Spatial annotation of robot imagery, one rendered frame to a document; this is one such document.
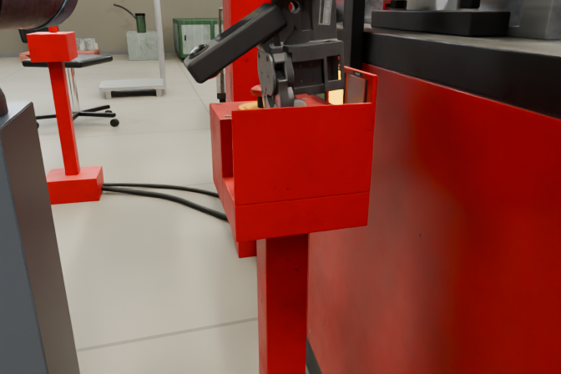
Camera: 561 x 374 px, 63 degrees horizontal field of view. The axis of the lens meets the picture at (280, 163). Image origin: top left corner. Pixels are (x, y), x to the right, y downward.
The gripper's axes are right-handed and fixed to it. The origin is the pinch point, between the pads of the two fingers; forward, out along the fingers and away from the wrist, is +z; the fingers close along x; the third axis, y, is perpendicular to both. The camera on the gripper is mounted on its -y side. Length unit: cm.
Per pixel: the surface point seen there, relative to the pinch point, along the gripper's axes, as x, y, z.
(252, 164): -4.9, -4.2, -2.3
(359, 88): -2.1, 9.5, -8.2
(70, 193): 177, -63, 63
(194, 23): 777, 60, 13
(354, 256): 15.0, 15.5, 25.1
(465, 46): -9.8, 17.5, -12.6
